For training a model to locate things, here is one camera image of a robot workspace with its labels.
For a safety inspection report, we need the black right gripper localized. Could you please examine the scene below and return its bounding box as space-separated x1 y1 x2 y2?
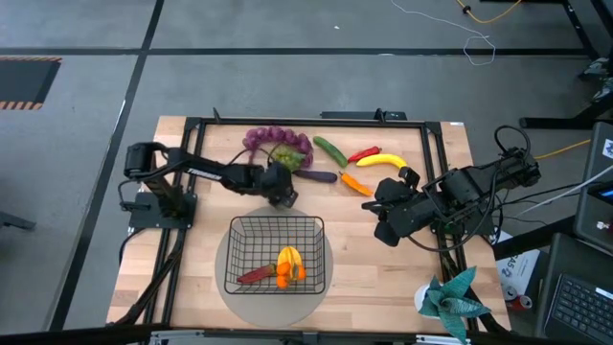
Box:
361 166 440 248

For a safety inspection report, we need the green grape bunch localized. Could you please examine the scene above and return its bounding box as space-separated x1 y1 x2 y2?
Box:
271 145 307 173

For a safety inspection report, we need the orange carrot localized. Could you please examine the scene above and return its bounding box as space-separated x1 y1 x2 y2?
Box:
338 171 375 198

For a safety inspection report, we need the purple eggplant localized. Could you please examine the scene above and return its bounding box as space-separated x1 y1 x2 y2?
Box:
292 169 339 185

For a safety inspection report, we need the yellow banana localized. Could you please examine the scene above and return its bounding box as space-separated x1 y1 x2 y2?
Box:
355 152 410 173

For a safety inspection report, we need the bright red chili pepper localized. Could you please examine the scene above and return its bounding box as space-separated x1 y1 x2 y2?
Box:
347 146 383 164

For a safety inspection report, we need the yellow starfruit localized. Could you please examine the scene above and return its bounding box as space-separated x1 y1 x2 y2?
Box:
276 245 306 279

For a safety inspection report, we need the dark red long pepper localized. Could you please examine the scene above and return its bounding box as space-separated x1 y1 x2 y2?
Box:
236 263 279 286

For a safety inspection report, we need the purple grape bunch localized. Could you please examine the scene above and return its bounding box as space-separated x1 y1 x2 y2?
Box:
241 126 316 170

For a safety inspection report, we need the green cucumber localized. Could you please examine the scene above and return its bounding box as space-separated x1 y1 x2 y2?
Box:
312 135 350 170

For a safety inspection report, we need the white plant pot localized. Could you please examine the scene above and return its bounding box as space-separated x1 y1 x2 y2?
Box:
413 282 435 315

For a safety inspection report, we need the teal artificial succulent plant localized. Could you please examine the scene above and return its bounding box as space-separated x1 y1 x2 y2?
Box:
418 265 492 344

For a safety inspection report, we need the round grey placemat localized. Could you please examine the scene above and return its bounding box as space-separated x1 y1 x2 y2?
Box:
214 205 335 330

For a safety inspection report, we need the white printed box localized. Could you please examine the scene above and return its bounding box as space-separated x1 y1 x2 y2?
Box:
495 232 542 288

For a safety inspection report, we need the dark laptop with sticker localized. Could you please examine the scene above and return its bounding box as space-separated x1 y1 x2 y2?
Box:
573 121 613 253

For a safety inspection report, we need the black laptop keyboard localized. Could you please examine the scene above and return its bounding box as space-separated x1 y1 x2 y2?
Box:
534 232 613 345

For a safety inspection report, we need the black chair leg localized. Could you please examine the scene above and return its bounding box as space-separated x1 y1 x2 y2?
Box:
0 210 37 231

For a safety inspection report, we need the black yellow hazard floor mat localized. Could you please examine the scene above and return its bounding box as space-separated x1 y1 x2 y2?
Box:
0 56 63 111

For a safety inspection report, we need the black aluminium table frame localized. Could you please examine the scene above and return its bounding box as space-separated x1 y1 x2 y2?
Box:
107 114 511 336

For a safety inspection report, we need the black wire basket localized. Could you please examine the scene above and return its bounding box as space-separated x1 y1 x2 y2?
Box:
223 215 328 296

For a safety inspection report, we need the black desk leg frame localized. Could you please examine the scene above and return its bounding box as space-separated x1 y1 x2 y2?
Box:
519 0 613 130

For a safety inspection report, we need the grey cable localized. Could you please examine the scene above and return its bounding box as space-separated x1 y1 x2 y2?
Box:
514 165 613 218

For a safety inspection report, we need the white floor cable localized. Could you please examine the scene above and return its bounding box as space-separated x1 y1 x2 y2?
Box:
390 0 497 67

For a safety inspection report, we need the yellow floor cable with plug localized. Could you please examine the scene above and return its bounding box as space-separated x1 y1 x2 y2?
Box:
454 0 523 24

